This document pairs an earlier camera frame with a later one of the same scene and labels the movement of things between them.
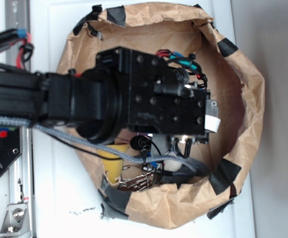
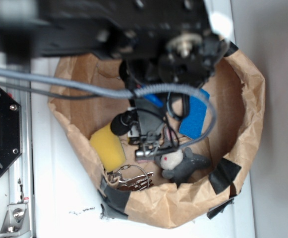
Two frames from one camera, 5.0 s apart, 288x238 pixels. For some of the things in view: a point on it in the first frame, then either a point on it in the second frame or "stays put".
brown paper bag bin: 231,152 stays put
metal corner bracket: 15,222 stays put
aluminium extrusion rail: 21,173 stays put
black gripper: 166,95 -> 170,41
